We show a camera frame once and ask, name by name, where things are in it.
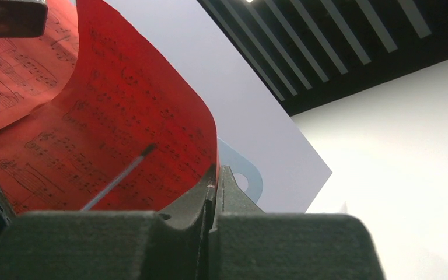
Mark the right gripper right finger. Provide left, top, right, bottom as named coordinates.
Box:
left=209, top=166, right=385, bottom=279

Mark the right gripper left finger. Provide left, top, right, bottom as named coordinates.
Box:
left=0, top=165, right=216, bottom=279

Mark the red sheet music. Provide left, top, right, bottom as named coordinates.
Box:
left=0, top=1, right=218, bottom=214
left=0, top=1, right=79, bottom=129

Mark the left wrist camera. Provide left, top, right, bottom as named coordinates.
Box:
left=0, top=0, right=48, bottom=38

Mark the light blue music stand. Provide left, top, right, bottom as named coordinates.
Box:
left=80, top=137, right=264, bottom=212

